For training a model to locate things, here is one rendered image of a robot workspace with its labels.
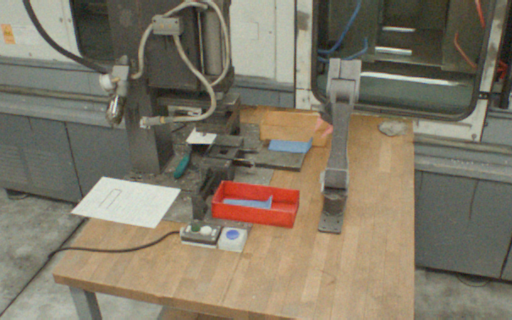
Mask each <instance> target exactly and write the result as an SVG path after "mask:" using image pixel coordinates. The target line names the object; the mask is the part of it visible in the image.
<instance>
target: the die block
mask: <svg viewBox="0 0 512 320"><path fill-rule="evenodd" d="M235 158H239V159H245V154H244V153H239V152H237V154H236V157H235ZM234 167H239V165H233V163H232V164H230V167H229V169H228V170H227V169H219V168H212V169H215V170H217V181H216V183H215V185H214V186H216V187H219V185H220V184H221V183H222V181H223V180H225V181H233V182H234V179H235V177H234ZM206 171H207V168H203V167H200V174H201V181H202V179H203V176H204V175H205V173H206Z"/></svg>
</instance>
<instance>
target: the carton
mask: <svg viewBox="0 0 512 320"><path fill-rule="evenodd" d="M317 118H318V115H315V114H305V113H286V112H276V110H267V111H266V113H265V115H263V117H262V120H261V122H260V124H259V125H260V141H264V140H265V139H272V140H282V141H304V142H309V140H310V139H311V138H312V137H313V139H312V143H311V146H317V147H326V145H327V141H328V136H329V134H327V135H325V136H324V137H323V138H322V135H323V133H324V131H325V129H326V128H327V127H328V126H329V124H328V123H326V122H324V121H323V123H322V124H320V126H319V127H318V128H317V130H316V131H315V133H314V129H315V127H316V125H317Z"/></svg>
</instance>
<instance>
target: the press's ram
mask: <svg viewBox="0 0 512 320"><path fill-rule="evenodd" d="M213 92H214V95H215V97H216V107H215V109H214V111H213V113H212V114H211V115H210V116H209V117H206V118H204V119H198V120H196V121H195V132H196V133H201V136H202V137H204V136H206V134H212V135H226V134H227V132H228V130H229V128H230V126H232V125H233V123H234V120H235V119H236V117H237V115H238V114H239V111H240V94H239V93H233V92H228V93H224V92H223V91H213ZM157 104H159V105H169V106H179V107H189V108H204V110H203V111H202V113H201V115H203V114H205V113H206V112H209V109H210V108H211V106H212V99H211V95H210V92H209V91H201V90H198V91H196V90H185V89H174V88H166V89H164V90H163V91H162V93H161V94H160V95H159V96H158V97H157Z"/></svg>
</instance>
